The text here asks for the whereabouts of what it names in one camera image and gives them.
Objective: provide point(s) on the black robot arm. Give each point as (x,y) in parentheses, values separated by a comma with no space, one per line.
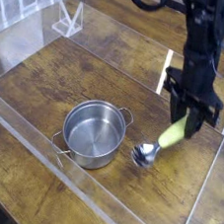
(205,25)

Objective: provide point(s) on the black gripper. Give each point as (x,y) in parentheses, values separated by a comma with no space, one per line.
(192,89)

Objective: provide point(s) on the clear acrylic triangle bracket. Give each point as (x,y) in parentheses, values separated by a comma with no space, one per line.
(69,20)

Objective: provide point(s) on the green handled metal spoon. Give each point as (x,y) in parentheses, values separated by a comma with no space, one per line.
(144,154)

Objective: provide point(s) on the stainless steel pot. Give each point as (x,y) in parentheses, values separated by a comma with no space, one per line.
(91,133)

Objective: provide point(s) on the clear acrylic front barrier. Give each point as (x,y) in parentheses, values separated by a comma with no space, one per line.
(98,198)

